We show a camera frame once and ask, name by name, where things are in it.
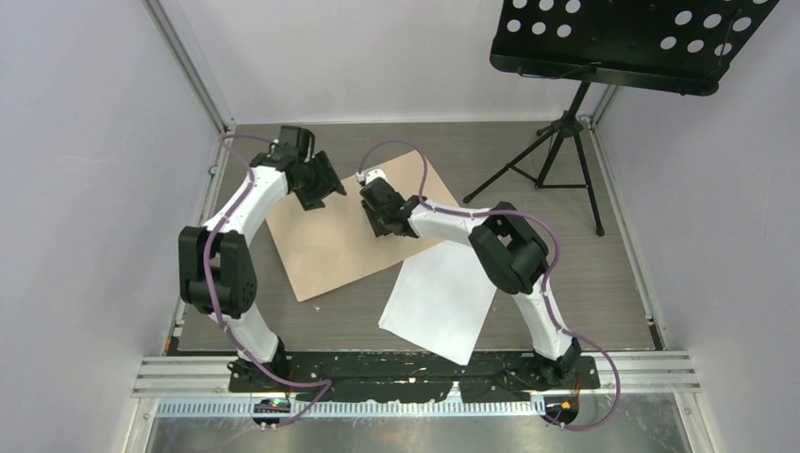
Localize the brown cardboard folder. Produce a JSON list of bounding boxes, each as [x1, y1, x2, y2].
[[266, 174, 441, 302]]

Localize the white paper sheets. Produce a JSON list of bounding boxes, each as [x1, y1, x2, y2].
[[378, 241, 496, 365]]

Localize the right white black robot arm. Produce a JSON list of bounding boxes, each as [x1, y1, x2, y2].
[[357, 170, 582, 388]]

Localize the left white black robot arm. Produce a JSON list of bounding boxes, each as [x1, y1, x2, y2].
[[178, 126, 345, 391]]

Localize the black music stand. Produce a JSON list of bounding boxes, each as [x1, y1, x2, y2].
[[463, 0, 777, 236]]

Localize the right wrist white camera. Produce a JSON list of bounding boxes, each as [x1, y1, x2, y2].
[[356, 168, 387, 187]]

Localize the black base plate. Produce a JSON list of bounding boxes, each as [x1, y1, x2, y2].
[[227, 351, 600, 403]]

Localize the aluminium frame rail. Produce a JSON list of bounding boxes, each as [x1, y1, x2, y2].
[[132, 351, 702, 418]]

